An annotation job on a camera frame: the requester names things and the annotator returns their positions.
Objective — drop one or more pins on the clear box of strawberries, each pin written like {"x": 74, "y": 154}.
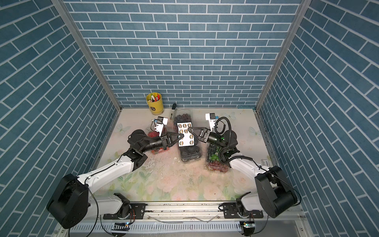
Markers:
{"x": 160, "y": 149}

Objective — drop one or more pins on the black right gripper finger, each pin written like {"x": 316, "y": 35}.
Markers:
{"x": 196, "y": 134}
{"x": 196, "y": 128}

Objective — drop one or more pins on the yellow pen cup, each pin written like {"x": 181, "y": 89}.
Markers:
{"x": 155, "y": 103}

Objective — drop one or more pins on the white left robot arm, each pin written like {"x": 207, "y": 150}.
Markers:
{"x": 72, "y": 201}

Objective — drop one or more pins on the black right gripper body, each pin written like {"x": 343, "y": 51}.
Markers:
{"x": 207, "y": 137}

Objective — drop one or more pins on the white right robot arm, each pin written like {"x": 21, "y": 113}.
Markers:
{"x": 274, "y": 192}

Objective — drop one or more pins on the white fruit sticker sheet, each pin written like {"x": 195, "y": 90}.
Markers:
{"x": 188, "y": 139}

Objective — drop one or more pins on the black capped marker pen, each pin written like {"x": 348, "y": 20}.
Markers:
{"x": 173, "y": 111}

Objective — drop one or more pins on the clear box of dark grapes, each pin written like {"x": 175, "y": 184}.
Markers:
{"x": 183, "y": 115}

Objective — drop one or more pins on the white perforated cable tray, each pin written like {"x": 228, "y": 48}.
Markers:
{"x": 157, "y": 227}

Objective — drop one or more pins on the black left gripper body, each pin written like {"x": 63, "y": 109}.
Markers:
{"x": 163, "y": 142}

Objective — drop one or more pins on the clear box of mixed grapes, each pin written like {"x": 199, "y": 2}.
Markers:
{"x": 212, "y": 159}

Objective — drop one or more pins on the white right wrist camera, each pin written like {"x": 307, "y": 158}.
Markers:
{"x": 211, "y": 118}

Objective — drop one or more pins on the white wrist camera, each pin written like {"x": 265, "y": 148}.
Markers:
{"x": 158, "y": 124}
{"x": 211, "y": 118}

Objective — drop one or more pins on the clear box of avocados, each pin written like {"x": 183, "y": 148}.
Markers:
{"x": 190, "y": 153}

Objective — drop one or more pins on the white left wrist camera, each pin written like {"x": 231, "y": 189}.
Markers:
{"x": 158, "y": 124}

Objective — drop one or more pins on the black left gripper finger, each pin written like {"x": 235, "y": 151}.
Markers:
{"x": 176, "y": 135}
{"x": 176, "y": 139}

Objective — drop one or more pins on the metal base rail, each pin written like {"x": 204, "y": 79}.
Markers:
{"x": 186, "y": 210}

